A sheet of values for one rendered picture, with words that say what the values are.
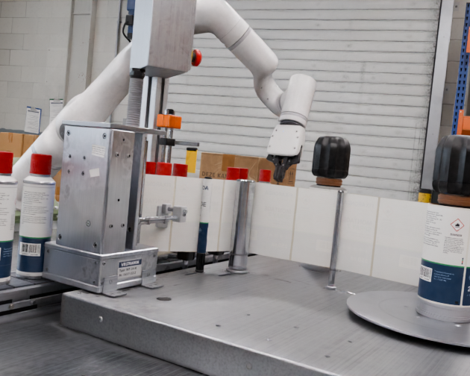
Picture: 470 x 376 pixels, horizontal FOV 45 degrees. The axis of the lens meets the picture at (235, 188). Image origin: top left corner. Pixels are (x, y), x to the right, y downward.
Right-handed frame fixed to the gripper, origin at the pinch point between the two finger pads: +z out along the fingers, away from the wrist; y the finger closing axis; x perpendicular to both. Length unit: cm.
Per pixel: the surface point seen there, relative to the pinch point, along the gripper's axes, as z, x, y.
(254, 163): -7.9, 15.2, -18.5
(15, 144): -59, 170, -356
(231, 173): 9.7, -26.3, 0.8
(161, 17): -11, -63, -3
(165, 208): 29, -61, 11
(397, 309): 37, -49, 53
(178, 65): -4, -56, -1
